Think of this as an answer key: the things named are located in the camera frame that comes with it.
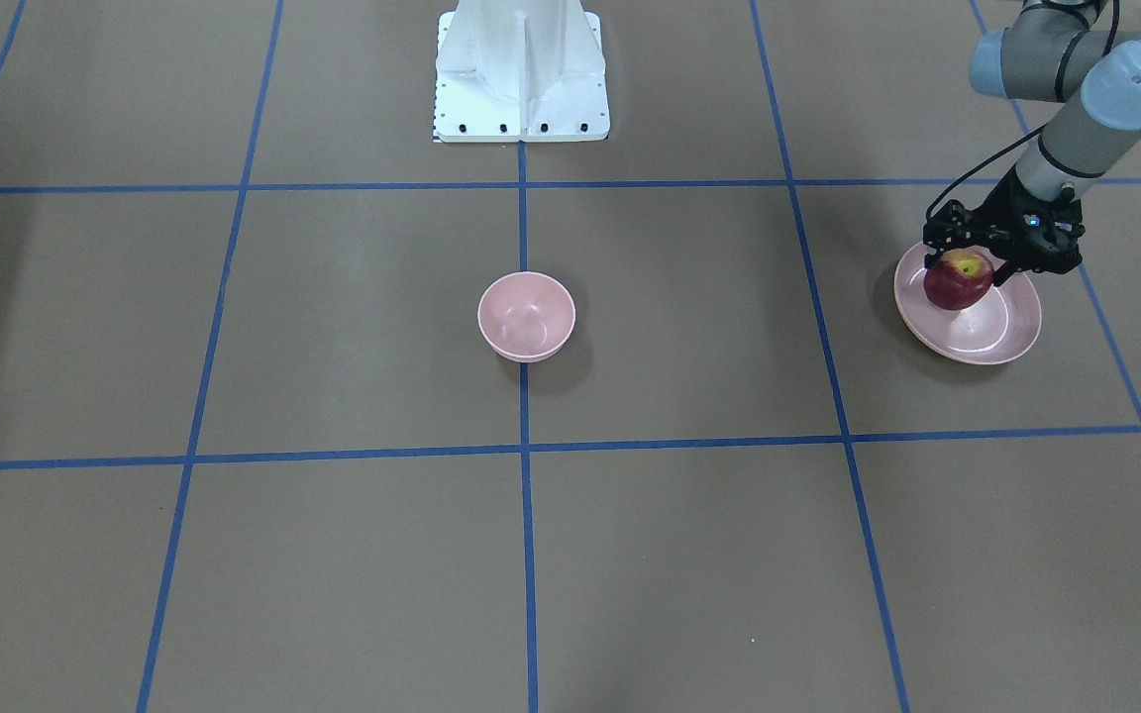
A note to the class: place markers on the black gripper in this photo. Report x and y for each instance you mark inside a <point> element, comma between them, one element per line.
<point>999,220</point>

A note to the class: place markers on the red apple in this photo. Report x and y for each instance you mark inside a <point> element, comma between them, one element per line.
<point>957,279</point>

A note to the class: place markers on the pink bowl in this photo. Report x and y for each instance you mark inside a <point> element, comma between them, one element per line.
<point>526,316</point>

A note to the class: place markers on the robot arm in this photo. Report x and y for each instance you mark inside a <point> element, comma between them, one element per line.
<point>1053,52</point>

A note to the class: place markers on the pink plate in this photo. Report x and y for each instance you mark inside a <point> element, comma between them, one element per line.
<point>999,328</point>

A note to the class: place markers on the white pedestal base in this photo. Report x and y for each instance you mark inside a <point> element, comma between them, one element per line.
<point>520,71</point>

